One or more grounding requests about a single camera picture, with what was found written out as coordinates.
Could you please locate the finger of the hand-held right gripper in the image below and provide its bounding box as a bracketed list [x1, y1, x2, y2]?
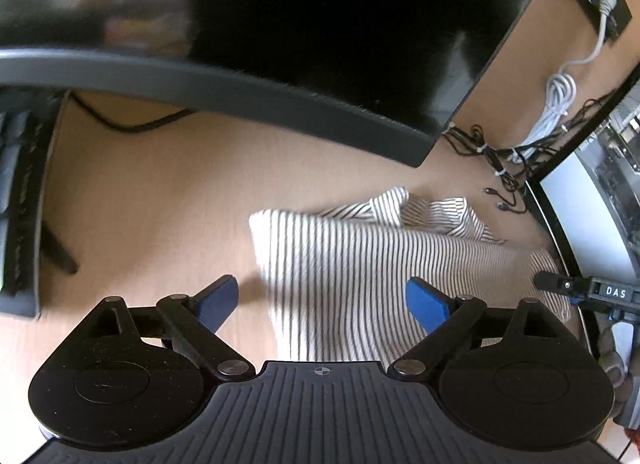
[533, 270, 592, 302]

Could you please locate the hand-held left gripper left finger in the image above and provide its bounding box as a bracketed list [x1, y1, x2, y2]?
[94, 274, 254, 381]

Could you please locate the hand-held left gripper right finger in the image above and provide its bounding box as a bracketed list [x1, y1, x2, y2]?
[389, 277, 567, 381]

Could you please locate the striped white shirt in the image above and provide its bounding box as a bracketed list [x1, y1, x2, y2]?
[248, 186, 574, 363]

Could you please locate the person's right hand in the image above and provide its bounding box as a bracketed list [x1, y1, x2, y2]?
[597, 321, 640, 429]

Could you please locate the white-screen monitor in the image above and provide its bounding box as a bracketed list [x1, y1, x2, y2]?
[524, 78, 640, 291]

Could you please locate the black monitor stand leg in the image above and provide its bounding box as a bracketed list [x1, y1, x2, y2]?
[42, 220, 80, 275]

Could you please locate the dark keyboard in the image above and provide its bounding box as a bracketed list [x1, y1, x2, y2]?
[0, 88, 72, 321]

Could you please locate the large dark monitor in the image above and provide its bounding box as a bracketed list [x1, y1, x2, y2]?
[0, 0, 562, 169]

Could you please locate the black cable bundle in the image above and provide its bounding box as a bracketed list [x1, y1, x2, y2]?
[440, 93, 617, 216]

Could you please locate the white power cable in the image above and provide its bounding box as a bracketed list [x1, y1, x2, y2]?
[509, 0, 620, 163]

